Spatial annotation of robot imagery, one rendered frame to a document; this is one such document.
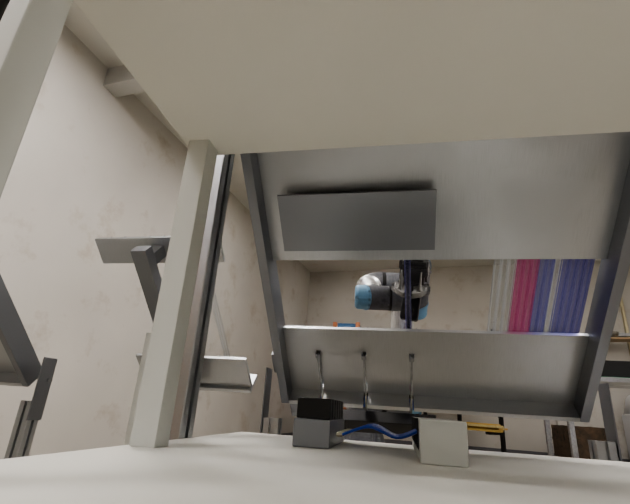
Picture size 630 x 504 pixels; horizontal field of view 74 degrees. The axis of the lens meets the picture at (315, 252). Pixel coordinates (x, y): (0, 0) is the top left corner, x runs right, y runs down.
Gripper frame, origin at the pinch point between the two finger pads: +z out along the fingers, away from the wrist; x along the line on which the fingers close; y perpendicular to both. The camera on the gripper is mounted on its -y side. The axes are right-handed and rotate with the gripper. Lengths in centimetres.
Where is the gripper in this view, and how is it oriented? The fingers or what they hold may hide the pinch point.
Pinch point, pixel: (407, 296)
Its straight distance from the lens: 99.3
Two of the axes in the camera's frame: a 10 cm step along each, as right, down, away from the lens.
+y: 0.7, -9.9, -1.5
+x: 9.5, 1.1, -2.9
